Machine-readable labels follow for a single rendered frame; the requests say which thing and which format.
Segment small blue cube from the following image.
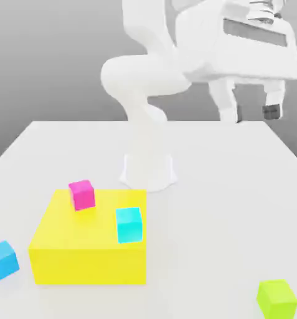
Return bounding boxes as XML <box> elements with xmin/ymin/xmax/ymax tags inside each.
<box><xmin>0</xmin><ymin>240</ymin><xmax>21</xmax><ymax>283</ymax></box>

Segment large yellow box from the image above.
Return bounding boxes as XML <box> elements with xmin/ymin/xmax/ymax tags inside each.
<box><xmin>27</xmin><ymin>189</ymin><xmax>148</xmax><ymax>286</ymax></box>

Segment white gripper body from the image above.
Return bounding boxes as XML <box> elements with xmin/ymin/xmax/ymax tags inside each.
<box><xmin>174</xmin><ymin>1</ymin><xmax>297</xmax><ymax>86</ymax></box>

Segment small pink cube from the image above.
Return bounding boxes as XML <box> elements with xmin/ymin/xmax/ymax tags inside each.
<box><xmin>68</xmin><ymin>179</ymin><xmax>97</xmax><ymax>212</ymax></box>

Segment small lime green cube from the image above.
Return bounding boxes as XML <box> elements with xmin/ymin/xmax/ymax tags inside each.
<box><xmin>256</xmin><ymin>279</ymin><xmax>297</xmax><ymax>319</ymax></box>

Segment small cyan cube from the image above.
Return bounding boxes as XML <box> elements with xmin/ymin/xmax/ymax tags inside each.
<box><xmin>115</xmin><ymin>206</ymin><xmax>144</xmax><ymax>244</ymax></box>

